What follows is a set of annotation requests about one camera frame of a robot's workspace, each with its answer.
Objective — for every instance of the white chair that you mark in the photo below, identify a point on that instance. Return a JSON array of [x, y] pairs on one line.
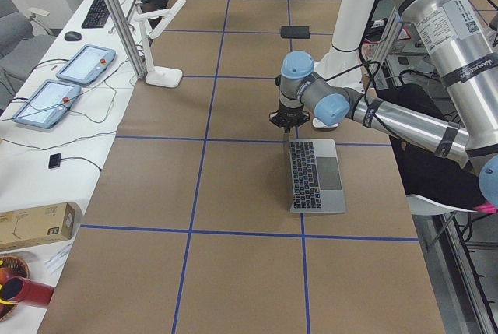
[[422, 206]]

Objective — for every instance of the grey laptop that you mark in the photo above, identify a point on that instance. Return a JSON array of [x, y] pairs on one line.
[[314, 176]]

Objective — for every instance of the teach pendant tablet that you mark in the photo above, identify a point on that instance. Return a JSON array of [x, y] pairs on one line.
[[48, 104], [87, 65]]

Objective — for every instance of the black desk mouse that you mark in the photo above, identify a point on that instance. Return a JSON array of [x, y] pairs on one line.
[[73, 36]]

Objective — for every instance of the small black puck device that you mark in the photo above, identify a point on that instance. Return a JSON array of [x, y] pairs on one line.
[[54, 160]]

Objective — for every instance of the seated person in black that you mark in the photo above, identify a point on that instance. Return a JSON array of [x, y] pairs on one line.
[[424, 174]]

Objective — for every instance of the woven fruit basket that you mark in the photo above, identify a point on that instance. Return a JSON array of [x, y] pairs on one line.
[[11, 266]]

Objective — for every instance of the aluminium frame post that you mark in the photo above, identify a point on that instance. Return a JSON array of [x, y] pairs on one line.
[[121, 24]]

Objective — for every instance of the black keyboard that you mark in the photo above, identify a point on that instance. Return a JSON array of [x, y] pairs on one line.
[[96, 16]]

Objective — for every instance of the lower teach pendant tablet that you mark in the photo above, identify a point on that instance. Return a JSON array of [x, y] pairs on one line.
[[48, 104]]

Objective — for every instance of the white computer mouse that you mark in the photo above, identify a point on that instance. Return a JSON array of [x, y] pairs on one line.
[[317, 124]]

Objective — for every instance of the upper teach pendant tablet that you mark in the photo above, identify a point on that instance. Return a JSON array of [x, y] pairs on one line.
[[87, 65]]

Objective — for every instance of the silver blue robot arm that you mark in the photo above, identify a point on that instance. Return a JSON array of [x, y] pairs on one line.
[[467, 68]]

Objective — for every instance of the black mouse pad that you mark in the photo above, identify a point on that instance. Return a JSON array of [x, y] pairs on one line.
[[295, 32]]

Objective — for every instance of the cardboard lamp box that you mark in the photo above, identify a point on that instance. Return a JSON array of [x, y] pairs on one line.
[[40, 225]]

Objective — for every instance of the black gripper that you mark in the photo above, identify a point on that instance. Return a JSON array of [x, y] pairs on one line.
[[288, 113]]

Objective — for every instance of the red cylinder bottle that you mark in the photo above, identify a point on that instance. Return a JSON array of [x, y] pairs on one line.
[[20, 290]]

